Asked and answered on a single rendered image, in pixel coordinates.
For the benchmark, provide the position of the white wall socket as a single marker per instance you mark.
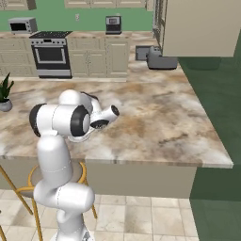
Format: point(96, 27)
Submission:
point(77, 17)

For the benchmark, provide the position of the green plant in grey pot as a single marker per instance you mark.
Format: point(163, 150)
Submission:
point(5, 94)

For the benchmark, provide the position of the grey microwave oven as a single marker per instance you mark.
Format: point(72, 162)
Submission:
point(22, 25)

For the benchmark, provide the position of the black coffee machine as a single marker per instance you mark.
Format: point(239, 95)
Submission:
point(113, 25)

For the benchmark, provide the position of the beige base cupboard run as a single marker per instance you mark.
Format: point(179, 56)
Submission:
point(15, 56)
point(99, 58)

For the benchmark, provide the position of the beige wall cupboard run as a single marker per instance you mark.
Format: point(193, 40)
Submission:
point(106, 3)
point(15, 4)

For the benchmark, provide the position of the dark grey sink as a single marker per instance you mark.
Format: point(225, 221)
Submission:
point(141, 53)

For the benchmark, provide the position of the yellow-legged bar stool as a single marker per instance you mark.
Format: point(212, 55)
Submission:
point(15, 191)
point(31, 188)

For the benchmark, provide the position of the grey toaster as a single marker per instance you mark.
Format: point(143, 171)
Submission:
point(160, 59)

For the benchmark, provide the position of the black and silver oven range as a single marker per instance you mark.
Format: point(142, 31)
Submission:
point(50, 55)

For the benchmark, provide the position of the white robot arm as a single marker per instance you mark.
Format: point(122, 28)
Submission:
point(51, 157)

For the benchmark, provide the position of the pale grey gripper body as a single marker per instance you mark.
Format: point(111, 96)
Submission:
point(84, 138)

